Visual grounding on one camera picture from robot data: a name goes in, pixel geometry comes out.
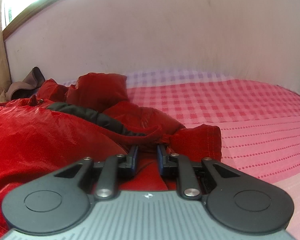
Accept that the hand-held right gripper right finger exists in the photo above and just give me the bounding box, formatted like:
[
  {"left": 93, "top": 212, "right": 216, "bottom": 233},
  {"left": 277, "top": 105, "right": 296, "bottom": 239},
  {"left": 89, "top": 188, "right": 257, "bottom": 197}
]
[{"left": 157, "top": 144, "right": 243, "bottom": 200}]

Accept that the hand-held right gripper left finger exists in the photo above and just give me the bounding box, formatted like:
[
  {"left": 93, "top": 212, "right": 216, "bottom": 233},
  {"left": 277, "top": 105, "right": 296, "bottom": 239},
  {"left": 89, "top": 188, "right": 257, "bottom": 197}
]
[{"left": 54, "top": 145, "right": 139, "bottom": 200}]

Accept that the red puffer jacket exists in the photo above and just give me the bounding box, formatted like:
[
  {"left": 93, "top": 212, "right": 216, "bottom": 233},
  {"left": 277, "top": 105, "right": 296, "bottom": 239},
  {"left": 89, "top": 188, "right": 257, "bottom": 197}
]
[{"left": 0, "top": 72, "right": 222, "bottom": 240}]

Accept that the pink checkered bed sheet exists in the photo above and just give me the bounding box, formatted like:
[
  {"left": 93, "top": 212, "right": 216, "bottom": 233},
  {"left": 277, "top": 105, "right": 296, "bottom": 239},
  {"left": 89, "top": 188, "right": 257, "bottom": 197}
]
[{"left": 57, "top": 70, "right": 300, "bottom": 240}]

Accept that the brown cloth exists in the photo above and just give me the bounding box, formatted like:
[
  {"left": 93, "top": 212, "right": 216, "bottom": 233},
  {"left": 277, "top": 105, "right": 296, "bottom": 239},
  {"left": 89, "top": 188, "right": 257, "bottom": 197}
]
[{"left": 5, "top": 66, "right": 46, "bottom": 100}]

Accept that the wooden window frame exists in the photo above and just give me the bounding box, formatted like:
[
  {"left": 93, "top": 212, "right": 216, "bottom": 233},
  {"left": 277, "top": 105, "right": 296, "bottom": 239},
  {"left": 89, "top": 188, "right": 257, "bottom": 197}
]
[{"left": 2, "top": 0, "right": 75, "bottom": 42}]

